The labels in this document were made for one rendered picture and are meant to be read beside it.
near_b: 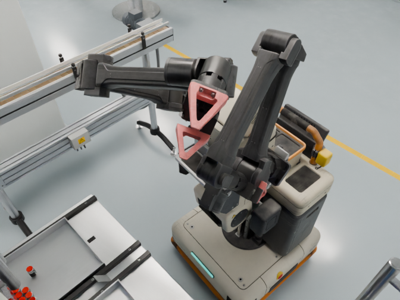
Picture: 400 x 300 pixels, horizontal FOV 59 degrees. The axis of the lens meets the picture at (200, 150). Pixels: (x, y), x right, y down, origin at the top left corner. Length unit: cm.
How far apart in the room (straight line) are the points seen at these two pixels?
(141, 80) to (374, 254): 202
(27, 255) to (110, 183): 134
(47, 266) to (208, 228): 98
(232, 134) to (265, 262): 121
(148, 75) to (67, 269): 79
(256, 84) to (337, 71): 303
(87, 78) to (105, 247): 66
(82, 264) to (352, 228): 180
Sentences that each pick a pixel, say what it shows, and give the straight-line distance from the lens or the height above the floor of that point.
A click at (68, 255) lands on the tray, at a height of 88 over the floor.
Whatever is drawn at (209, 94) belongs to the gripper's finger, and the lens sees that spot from 60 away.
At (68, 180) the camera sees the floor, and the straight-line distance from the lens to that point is 281.
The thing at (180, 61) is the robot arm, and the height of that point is 168.
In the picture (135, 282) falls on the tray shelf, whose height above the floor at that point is 88.
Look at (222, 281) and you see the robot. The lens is 196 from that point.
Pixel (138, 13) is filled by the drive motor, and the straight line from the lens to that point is 258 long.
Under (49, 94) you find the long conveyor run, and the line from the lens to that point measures 209.
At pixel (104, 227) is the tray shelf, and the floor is 88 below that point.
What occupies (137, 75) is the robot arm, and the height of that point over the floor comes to 157.
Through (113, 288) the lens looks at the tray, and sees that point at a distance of 130.
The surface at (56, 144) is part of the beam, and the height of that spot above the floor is 53.
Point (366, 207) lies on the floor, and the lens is 275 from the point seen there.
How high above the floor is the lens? 207
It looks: 47 degrees down
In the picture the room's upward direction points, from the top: straight up
